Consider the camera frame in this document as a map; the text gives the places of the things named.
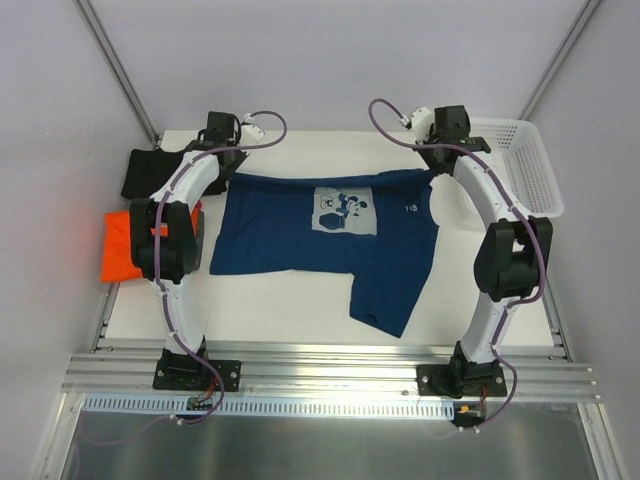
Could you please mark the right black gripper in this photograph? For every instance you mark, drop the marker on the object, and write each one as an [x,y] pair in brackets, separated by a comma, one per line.
[441,163]

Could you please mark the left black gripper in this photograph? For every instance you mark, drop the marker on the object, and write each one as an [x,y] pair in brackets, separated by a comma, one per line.
[233,160]

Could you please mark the blue t shirt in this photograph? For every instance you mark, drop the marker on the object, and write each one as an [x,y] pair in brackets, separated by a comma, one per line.
[378,228]

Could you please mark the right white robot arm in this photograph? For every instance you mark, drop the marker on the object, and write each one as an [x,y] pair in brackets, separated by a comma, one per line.
[510,266]

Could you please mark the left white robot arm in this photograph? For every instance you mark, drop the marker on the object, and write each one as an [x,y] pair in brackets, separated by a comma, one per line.
[185,330]

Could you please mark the white plastic basket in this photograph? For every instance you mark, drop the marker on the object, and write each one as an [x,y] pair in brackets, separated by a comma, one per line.
[519,158]

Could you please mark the black folded t shirt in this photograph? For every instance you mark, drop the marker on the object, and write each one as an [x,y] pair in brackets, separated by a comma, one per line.
[149,173]

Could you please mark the grey folded t shirt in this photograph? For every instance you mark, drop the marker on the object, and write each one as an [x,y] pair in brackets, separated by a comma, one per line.
[199,236]

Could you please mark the right corner aluminium profile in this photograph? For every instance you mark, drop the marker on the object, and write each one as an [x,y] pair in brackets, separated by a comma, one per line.
[577,28]

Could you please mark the corner aluminium profile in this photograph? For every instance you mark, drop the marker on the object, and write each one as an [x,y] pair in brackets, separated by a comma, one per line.
[100,36]
[577,28]

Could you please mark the orange folded t shirt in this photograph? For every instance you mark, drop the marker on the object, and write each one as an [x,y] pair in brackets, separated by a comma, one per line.
[117,250]

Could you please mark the left corner aluminium profile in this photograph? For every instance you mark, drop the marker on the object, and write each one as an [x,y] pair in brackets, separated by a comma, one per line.
[100,36]

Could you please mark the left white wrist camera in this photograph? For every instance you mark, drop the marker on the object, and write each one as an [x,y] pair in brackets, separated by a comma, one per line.
[250,133]

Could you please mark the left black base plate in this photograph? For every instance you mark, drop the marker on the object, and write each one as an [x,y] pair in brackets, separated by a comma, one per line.
[197,375]

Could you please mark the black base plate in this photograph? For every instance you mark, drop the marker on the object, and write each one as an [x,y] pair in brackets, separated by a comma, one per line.
[446,380]
[197,375]

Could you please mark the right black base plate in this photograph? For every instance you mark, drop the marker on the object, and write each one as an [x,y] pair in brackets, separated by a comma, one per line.
[446,380]

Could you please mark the aluminium mounting rail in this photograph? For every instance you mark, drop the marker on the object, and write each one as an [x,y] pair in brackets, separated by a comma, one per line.
[544,374]

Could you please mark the white slotted cable duct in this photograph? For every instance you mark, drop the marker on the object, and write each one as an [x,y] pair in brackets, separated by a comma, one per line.
[404,408]

